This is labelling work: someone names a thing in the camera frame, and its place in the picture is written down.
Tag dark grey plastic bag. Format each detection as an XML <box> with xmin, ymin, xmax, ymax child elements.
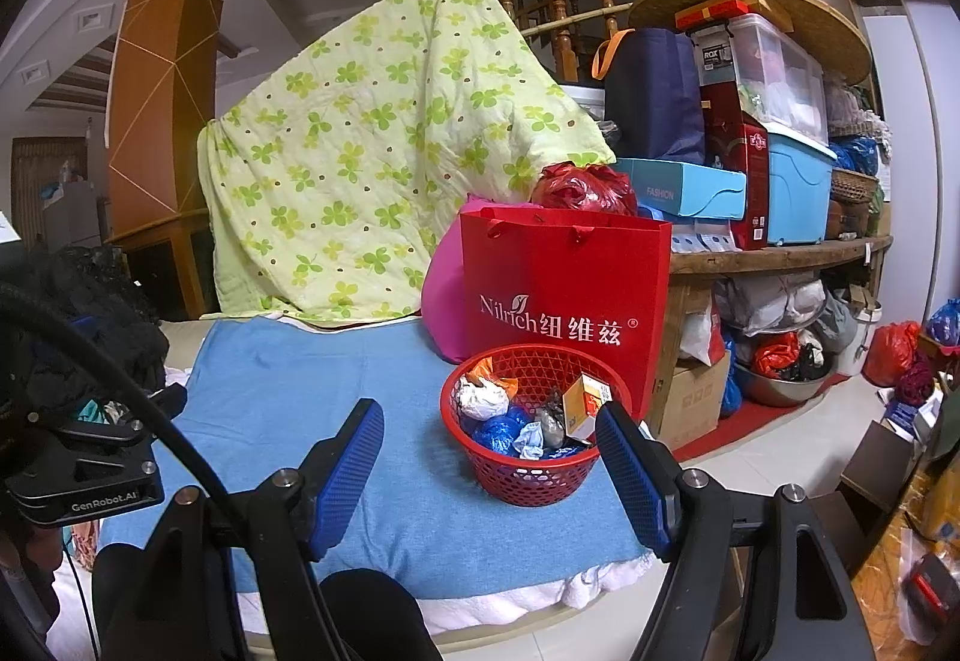
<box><xmin>536</xmin><ymin>389</ymin><xmax>575</xmax><ymax>448</ymax></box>

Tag red black device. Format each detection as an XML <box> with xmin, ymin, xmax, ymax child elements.
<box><xmin>900</xmin><ymin>552</ymin><xmax>960</xmax><ymax>639</ymax></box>

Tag round bamboo tray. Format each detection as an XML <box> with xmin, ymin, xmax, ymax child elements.
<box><xmin>626</xmin><ymin>0</ymin><xmax>875</xmax><ymax>85</ymax></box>

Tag light blue cardboard box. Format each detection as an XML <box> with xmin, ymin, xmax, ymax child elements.
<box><xmin>613</xmin><ymin>157</ymin><xmax>749</xmax><ymax>223</ymax></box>

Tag wooden table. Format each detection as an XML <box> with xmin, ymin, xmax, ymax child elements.
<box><xmin>667</xmin><ymin>233</ymin><xmax>895</xmax><ymax>422</ymax></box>

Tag steel basin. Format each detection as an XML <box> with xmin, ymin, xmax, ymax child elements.
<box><xmin>731</xmin><ymin>357</ymin><xmax>833</xmax><ymax>407</ymax></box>

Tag white pack with blue print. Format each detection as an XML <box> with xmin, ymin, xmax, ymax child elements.
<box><xmin>670</xmin><ymin>218</ymin><xmax>740</xmax><ymax>255</ymax></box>

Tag navy bag with orange handles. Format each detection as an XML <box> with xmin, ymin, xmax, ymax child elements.
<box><xmin>592</xmin><ymin>27</ymin><xmax>707</xmax><ymax>166</ymax></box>

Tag red paper bag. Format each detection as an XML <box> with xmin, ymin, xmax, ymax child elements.
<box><xmin>459</xmin><ymin>205</ymin><xmax>674</xmax><ymax>418</ymax></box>

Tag light blue blanket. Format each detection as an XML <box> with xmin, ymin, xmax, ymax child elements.
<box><xmin>97</xmin><ymin>316</ymin><xmax>650</xmax><ymax>594</ymax></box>

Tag black clothing pile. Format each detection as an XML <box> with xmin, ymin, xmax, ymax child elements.
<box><xmin>0</xmin><ymin>245</ymin><xmax>170</xmax><ymax>407</ymax></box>

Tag grey cabinet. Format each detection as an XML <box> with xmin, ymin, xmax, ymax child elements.
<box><xmin>41</xmin><ymin>158</ymin><xmax>102</xmax><ymax>250</ymax></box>

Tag orange white medicine box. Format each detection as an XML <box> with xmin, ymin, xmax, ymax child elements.
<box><xmin>562</xmin><ymin>372</ymin><xmax>612</xmax><ymax>444</ymax></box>

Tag red plastic bag on floor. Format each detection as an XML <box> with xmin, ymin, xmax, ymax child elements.
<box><xmin>861</xmin><ymin>321</ymin><xmax>922</xmax><ymax>388</ymax></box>

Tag white sack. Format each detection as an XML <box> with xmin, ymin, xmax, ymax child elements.
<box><xmin>712</xmin><ymin>275</ymin><xmax>826</xmax><ymax>339</ymax></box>

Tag light blue storage bin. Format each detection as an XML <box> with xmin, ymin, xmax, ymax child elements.
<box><xmin>765</xmin><ymin>121</ymin><xmax>839</xmax><ymax>247</ymax></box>

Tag brown wooden door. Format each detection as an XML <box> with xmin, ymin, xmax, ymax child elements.
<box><xmin>11</xmin><ymin>136</ymin><xmax>89</xmax><ymax>235</ymax></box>

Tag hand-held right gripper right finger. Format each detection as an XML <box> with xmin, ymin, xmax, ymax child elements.
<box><xmin>595</xmin><ymin>401</ymin><xmax>878</xmax><ymax>661</ymax></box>

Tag blue plastic bag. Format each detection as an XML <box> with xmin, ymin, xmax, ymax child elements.
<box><xmin>926</xmin><ymin>297</ymin><xmax>960</xmax><ymax>347</ymax></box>
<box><xmin>471</xmin><ymin>406</ymin><xmax>535</xmax><ymax>458</ymax></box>

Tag flat red box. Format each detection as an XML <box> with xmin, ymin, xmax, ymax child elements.
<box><xmin>675</xmin><ymin>0</ymin><xmax>796</xmax><ymax>31</ymax></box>

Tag blue plastic bags on table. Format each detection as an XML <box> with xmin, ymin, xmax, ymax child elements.
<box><xmin>829</xmin><ymin>136</ymin><xmax>880</xmax><ymax>176</ymax></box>

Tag black cable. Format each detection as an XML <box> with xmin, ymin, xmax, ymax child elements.
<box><xmin>0</xmin><ymin>278</ymin><xmax>248</xmax><ymax>534</ymax></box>

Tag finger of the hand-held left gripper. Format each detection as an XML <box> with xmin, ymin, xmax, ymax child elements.
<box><xmin>112</xmin><ymin>382</ymin><xmax>188</xmax><ymax>437</ymax></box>

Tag red mesh basket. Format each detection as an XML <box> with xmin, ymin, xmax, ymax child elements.
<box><xmin>439</xmin><ymin>344</ymin><xmax>633</xmax><ymax>508</ymax></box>

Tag woven basket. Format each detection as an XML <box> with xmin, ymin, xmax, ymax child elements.
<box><xmin>829</xmin><ymin>166</ymin><xmax>880</xmax><ymax>205</ymax></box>

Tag dark purple plastic bag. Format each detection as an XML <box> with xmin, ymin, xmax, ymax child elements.
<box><xmin>896</xmin><ymin>357</ymin><xmax>937</xmax><ymax>407</ymax></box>

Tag pink pillow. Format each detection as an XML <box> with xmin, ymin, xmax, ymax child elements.
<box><xmin>420</xmin><ymin>192</ymin><xmax>548</xmax><ymax>366</ymax></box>

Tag blue plastic bag on floor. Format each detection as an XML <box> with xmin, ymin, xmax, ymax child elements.
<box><xmin>926</xmin><ymin>297</ymin><xmax>960</xmax><ymax>347</ymax></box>

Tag orange wooden column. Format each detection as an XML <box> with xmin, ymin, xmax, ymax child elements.
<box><xmin>105</xmin><ymin>0</ymin><xmax>256</xmax><ymax>238</ymax></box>

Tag clear plastic storage bin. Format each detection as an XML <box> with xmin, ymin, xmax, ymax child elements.
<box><xmin>690</xmin><ymin>14</ymin><xmax>830</xmax><ymax>145</ymax></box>

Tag large crumpled red plastic bag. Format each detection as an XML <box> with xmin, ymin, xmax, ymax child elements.
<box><xmin>531</xmin><ymin>161</ymin><xmax>638</xmax><ymax>217</ymax></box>

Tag white plastic bag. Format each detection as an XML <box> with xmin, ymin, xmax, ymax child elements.
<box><xmin>679</xmin><ymin>297</ymin><xmax>725</xmax><ymax>366</ymax></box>
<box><xmin>456</xmin><ymin>376</ymin><xmax>511</xmax><ymax>422</ymax></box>

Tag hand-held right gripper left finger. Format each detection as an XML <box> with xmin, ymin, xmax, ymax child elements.
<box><xmin>112</xmin><ymin>398</ymin><xmax>387</xmax><ymax>661</ymax></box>

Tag red floor mat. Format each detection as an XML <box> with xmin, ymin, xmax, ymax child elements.
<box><xmin>671</xmin><ymin>372</ymin><xmax>852</xmax><ymax>463</ymax></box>

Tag red plastic bag in basin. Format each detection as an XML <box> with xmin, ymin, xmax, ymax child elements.
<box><xmin>750</xmin><ymin>331</ymin><xmax>802</xmax><ymax>377</ymax></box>

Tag brown cardboard box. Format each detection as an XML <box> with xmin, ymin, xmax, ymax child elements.
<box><xmin>645</xmin><ymin>350</ymin><xmax>732</xmax><ymax>452</ymax></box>

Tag tall red cardboard box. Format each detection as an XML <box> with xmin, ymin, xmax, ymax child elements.
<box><xmin>701</xmin><ymin>83</ymin><xmax>772</xmax><ymax>251</ymax></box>

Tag green clover print quilt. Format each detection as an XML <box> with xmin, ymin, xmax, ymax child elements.
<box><xmin>197</xmin><ymin>0</ymin><xmax>617</xmax><ymax>321</ymax></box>

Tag person's black trouser leg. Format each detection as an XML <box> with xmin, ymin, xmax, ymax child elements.
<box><xmin>315</xmin><ymin>567</ymin><xmax>443</xmax><ymax>661</ymax></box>

